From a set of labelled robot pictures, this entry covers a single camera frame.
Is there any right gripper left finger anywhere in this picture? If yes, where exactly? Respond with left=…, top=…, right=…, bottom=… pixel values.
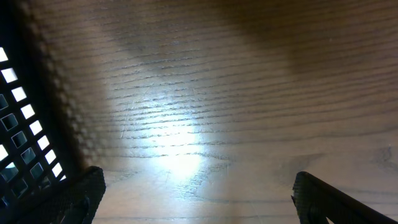
left=6, top=166, right=106, bottom=224

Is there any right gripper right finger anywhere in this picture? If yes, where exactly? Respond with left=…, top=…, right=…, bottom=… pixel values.
left=292, top=171, right=397, bottom=224

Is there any black plastic mesh basket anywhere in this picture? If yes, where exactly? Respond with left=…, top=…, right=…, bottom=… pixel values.
left=1, top=1, right=71, bottom=223

